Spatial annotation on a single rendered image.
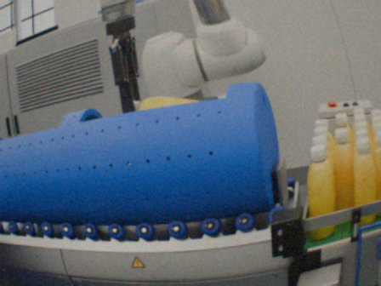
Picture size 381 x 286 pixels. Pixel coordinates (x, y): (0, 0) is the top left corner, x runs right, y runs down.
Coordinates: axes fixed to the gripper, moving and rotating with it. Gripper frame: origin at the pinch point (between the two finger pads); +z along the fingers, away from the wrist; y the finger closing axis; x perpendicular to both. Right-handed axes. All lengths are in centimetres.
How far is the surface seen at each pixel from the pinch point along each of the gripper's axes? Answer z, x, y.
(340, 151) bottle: 17, 48, 5
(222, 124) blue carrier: 6.5, 21.6, 11.6
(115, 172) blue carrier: 12.8, -1.5, 14.4
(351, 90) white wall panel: 60, 53, -276
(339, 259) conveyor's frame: 39, 48, 23
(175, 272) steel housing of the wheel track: 39.1, 5.8, 13.8
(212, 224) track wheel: 27.5, 15.7, 10.8
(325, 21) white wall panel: 8, 44, -277
